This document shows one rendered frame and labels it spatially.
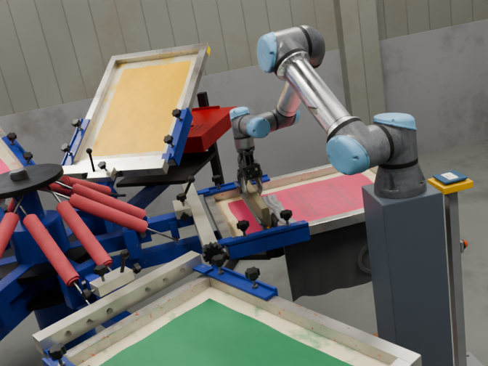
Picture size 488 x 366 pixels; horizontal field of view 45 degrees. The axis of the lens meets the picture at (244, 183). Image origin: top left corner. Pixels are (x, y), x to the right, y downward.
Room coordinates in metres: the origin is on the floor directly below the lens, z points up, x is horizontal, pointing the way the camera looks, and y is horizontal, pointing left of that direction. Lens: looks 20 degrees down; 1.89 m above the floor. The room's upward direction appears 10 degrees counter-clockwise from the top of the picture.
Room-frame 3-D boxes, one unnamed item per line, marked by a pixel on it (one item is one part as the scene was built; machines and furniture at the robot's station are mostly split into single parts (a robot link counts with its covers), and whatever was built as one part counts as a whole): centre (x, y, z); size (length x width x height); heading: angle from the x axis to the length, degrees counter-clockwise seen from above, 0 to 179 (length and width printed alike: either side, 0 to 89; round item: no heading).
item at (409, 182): (1.63, -0.45, 1.25); 0.15 x 0.15 x 0.10
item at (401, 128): (1.63, -0.45, 1.37); 0.13 x 0.12 x 0.14; 116
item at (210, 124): (3.41, 0.28, 1.06); 0.61 x 0.46 x 0.12; 159
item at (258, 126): (2.11, -0.09, 1.35); 0.11 x 0.11 x 0.08; 26
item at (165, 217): (2.16, 0.31, 1.02); 0.17 x 0.06 x 0.05; 99
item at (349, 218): (2.24, -0.24, 0.97); 0.79 x 0.58 x 0.04; 99
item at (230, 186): (2.48, 0.03, 0.98); 0.30 x 0.05 x 0.07; 99
